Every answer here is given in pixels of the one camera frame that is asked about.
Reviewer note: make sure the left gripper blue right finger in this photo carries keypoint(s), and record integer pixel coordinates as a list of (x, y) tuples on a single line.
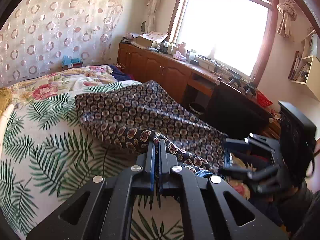
[(169, 181)]

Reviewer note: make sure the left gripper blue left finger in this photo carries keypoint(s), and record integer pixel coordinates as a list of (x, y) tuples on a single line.
[(149, 169)]

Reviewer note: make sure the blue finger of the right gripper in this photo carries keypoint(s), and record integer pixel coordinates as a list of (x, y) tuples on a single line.
[(237, 151), (243, 174)]

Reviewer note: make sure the navy patterned silk garment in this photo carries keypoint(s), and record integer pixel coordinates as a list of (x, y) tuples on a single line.
[(135, 115)]

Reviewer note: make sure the black chair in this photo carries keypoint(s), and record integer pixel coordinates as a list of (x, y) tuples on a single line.
[(231, 112)]

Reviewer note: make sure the red basket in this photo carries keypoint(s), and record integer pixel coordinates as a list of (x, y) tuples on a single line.
[(262, 100)]

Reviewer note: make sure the wooden sideboard cabinet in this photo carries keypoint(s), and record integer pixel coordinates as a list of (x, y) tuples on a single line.
[(185, 83)]

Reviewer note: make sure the navy blue blanket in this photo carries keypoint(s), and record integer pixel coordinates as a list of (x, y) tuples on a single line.
[(119, 75)]

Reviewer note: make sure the palm leaf bed sheet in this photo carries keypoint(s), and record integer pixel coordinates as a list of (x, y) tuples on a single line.
[(47, 156)]

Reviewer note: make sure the floral bed quilt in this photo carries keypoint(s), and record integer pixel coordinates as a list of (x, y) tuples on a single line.
[(74, 80)]

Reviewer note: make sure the cardboard box on cabinet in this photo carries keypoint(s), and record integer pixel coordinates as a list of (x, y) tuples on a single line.
[(152, 39)]

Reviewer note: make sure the blue toy on headboard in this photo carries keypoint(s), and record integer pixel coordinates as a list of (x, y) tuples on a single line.
[(68, 62)]

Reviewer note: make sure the circle patterned sheer curtain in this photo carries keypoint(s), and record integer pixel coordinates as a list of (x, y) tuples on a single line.
[(39, 34)]

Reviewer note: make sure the golden brocade folded cloth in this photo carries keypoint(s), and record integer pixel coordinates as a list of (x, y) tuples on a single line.
[(5, 99)]

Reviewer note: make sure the white wall shelf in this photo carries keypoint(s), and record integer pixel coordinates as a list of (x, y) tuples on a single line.
[(305, 67)]

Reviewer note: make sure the window with wooden frame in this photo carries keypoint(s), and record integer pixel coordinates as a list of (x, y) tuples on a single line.
[(237, 33)]

